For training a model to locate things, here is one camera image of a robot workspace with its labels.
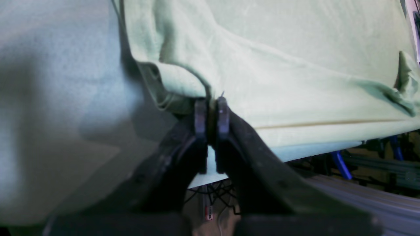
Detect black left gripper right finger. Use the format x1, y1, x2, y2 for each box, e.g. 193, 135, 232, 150
215, 97, 384, 236

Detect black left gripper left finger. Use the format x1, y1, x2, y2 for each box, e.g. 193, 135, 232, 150
46, 99, 208, 236

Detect light green T-shirt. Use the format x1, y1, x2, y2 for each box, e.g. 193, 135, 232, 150
113, 0, 419, 147

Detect blue orange clamp bottom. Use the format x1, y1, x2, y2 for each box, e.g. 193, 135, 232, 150
331, 135, 404, 180

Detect green table cover cloth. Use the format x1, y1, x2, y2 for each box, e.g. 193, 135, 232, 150
0, 0, 365, 226

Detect black tangled floor cables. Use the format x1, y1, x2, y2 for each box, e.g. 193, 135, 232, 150
185, 180, 242, 217

